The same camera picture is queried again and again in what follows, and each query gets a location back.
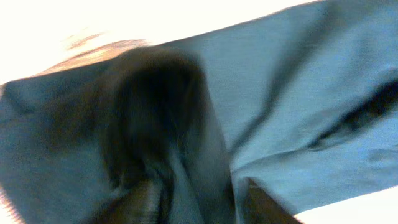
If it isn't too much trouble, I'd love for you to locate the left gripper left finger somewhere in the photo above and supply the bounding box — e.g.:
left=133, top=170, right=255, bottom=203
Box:
left=90, top=180, right=162, bottom=224

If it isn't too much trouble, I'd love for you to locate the black t-shirt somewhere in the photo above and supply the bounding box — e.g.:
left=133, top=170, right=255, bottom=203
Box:
left=1, top=1, right=397, bottom=223

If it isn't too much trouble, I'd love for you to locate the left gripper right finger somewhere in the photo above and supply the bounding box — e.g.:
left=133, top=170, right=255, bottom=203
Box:
left=244, top=179, right=302, bottom=224

